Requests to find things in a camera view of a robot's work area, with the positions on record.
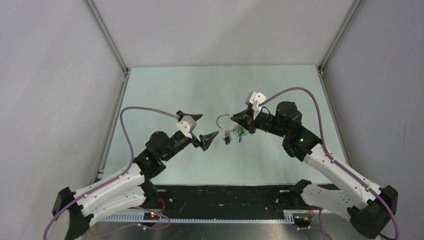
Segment left controller board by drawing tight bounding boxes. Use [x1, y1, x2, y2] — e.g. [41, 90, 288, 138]
[142, 212, 162, 221]

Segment aluminium frame rail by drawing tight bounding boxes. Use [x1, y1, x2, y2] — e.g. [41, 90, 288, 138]
[75, 188, 377, 223]

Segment left aluminium corner post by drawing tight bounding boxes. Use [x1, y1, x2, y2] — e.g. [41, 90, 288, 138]
[83, 0, 129, 76]

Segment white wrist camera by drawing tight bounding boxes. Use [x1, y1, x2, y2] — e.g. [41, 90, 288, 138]
[245, 91, 267, 120]
[176, 119, 197, 139]

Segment controller board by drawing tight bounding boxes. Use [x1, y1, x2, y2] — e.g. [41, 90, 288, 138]
[293, 215, 314, 224]
[142, 212, 162, 221]

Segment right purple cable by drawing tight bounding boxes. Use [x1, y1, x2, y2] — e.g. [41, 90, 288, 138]
[260, 86, 402, 240]

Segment aluminium corner post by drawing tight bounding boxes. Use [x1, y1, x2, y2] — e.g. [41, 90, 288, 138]
[83, 0, 129, 76]
[317, 0, 365, 73]

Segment right controller board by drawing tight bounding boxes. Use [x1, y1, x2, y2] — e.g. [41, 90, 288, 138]
[293, 215, 314, 224]

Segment purple cable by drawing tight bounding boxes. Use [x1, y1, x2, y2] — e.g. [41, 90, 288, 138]
[42, 106, 178, 240]
[260, 86, 402, 240]

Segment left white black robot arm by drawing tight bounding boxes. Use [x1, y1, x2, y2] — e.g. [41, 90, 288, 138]
[43, 111, 219, 240]

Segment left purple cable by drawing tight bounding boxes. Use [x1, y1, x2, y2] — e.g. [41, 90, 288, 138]
[42, 106, 178, 240]

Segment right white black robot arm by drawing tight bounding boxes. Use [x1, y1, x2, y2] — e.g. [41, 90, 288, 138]
[230, 101, 399, 240]

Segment right aluminium corner post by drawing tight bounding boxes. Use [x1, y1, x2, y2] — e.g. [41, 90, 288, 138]
[317, 0, 365, 73]

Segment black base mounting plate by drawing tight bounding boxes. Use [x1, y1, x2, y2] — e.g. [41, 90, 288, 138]
[141, 184, 310, 221]

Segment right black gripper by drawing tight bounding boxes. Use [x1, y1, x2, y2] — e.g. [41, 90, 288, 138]
[231, 107, 288, 139]

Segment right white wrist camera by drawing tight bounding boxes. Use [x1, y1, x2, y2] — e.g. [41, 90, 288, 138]
[245, 91, 267, 120]

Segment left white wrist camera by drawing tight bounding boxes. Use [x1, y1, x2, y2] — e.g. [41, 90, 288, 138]
[176, 119, 197, 139]

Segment keyring with coloured keys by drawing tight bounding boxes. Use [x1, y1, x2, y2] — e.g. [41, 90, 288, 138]
[215, 114, 249, 145]

